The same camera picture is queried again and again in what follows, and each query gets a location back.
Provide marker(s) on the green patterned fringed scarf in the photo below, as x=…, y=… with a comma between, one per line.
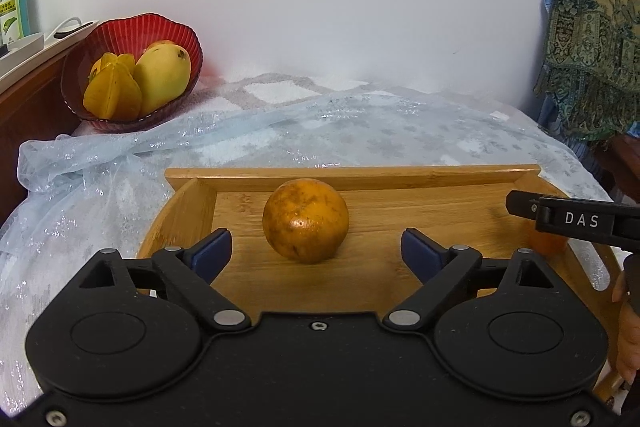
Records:
x=595, y=32

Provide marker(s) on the white plastic tray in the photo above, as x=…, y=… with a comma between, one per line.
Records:
x=22, y=52

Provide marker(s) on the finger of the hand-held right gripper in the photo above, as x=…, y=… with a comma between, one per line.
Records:
x=580, y=219

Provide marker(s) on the brown wooden nightstand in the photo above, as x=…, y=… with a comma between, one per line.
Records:
x=30, y=117

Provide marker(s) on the white grey patterned blanket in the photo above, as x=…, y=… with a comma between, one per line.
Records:
x=272, y=89

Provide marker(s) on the yellow mango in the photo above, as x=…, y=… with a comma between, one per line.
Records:
x=162, y=79

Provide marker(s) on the dark wooden furniture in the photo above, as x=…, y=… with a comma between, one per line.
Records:
x=625, y=162

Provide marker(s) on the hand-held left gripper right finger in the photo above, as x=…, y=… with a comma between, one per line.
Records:
x=419, y=254

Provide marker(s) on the red ribbed bowl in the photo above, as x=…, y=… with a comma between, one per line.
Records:
x=170, y=29

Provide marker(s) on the orange fruit behind mango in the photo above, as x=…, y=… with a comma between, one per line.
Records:
x=162, y=44

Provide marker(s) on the black flat object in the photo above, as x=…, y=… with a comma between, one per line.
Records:
x=75, y=30

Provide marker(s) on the person's right hand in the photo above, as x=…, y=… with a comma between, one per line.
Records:
x=629, y=342

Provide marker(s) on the yellow starfruit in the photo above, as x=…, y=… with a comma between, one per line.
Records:
x=112, y=92

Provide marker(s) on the wooden tray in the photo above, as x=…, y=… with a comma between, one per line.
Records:
x=380, y=214

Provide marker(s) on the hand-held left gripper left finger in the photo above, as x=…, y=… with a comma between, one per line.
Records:
x=216, y=251

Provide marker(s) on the large brownish orange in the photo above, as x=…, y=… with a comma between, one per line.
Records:
x=305, y=219

